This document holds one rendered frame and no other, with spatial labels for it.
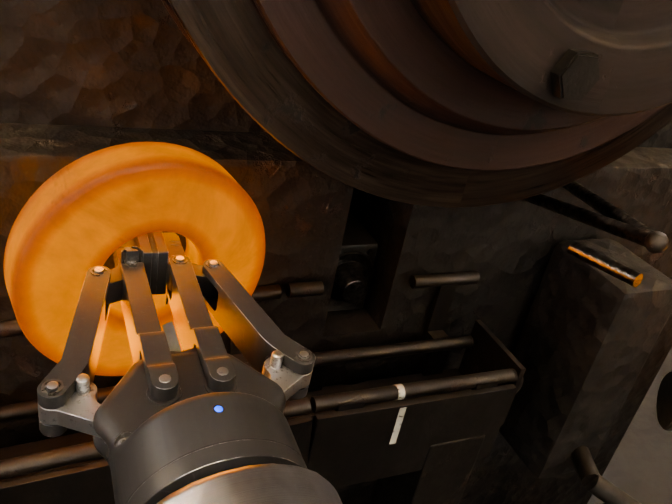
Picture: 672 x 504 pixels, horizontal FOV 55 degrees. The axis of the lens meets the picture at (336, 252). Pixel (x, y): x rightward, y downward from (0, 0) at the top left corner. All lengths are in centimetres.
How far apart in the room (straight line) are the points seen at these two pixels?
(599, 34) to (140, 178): 25
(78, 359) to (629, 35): 31
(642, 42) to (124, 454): 30
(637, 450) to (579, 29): 156
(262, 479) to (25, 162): 29
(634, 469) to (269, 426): 155
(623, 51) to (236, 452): 26
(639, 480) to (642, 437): 17
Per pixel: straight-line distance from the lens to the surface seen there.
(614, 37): 36
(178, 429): 26
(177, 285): 36
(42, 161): 46
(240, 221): 41
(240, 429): 25
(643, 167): 71
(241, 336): 35
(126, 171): 37
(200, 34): 34
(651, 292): 64
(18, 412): 53
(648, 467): 180
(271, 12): 33
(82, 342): 32
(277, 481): 23
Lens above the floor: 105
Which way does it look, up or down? 28 degrees down
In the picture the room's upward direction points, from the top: 12 degrees clockwise
